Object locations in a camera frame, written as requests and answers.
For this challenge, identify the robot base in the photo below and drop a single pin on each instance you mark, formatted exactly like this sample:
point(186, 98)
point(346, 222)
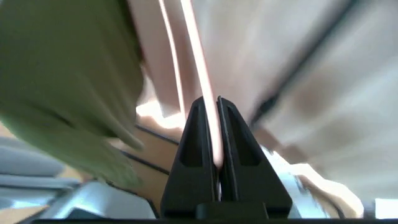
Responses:
point(102, 202)

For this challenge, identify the pink clothes hanger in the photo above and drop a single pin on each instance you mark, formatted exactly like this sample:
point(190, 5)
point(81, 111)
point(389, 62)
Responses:
point(202, 68)

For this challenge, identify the white laundry basket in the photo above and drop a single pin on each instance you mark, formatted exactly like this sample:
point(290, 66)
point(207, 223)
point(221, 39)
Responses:
point(311, 186)

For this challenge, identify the green sleeveless shirt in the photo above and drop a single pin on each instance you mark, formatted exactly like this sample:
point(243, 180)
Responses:
point(62, 77)

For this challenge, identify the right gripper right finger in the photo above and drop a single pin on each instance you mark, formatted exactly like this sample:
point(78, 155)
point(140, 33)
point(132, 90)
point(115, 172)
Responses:
point(252, 183)

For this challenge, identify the black clothes rack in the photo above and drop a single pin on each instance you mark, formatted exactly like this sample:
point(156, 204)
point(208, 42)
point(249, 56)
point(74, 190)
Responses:
point(270, 104)

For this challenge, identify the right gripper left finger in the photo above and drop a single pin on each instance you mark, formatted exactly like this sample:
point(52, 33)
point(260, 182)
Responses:
point(189, 183)

